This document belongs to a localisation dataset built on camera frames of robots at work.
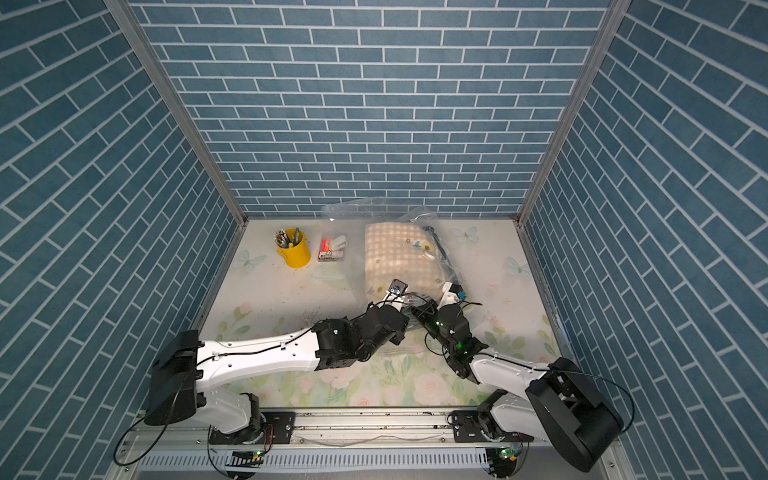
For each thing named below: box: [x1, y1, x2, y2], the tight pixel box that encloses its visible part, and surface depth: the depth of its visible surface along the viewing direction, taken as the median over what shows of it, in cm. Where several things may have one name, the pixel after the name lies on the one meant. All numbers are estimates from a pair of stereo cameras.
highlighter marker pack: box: [318, 239, 343, 262], surface depth 110 cm
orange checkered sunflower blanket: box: [364, 222, 446, 299], surface depth 94 cm
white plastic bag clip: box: [330, 235, 348, 251], surface depth 110 cm
